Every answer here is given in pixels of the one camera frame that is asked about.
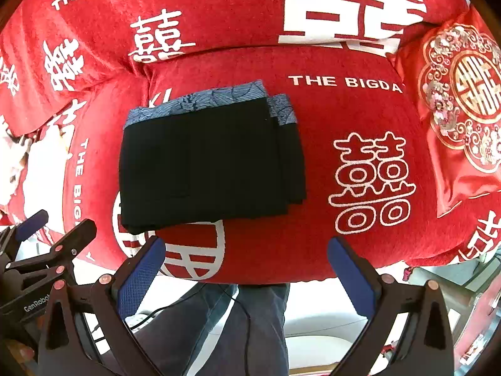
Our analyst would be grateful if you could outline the black pants with blue waistband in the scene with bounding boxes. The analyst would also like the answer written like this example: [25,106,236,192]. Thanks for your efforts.
[118,79,308,236]

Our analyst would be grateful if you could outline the person's leg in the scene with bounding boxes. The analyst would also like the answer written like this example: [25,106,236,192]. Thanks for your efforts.
[231,282,291,376]
[131,282,239,376]

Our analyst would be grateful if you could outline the person's left hand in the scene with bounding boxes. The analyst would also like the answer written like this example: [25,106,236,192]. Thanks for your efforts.
[2,339,38,365]

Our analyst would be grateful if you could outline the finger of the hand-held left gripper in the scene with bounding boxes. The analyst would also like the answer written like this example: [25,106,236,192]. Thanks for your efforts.
[0,209,49,257]
[4,219,98,288]

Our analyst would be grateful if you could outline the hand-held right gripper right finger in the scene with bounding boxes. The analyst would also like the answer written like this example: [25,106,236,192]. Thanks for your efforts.
[327,237,455,376]

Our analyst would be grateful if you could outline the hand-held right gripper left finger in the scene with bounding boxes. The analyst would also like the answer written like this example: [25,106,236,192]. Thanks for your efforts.
[38,237,167,376]

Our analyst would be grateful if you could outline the person's left leg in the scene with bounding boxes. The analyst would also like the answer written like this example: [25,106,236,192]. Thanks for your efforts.
[131,282,239,376]

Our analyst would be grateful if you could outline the person's right leg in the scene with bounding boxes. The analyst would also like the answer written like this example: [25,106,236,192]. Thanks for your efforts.
[231,282,291,376]

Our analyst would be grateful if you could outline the red gold embroidered cushion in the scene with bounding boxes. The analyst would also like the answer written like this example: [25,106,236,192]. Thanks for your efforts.
[387,6,501,218]

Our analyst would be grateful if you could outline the red cloth with white characters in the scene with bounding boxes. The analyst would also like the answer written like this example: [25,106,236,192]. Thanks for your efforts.
[0,0,501,286]

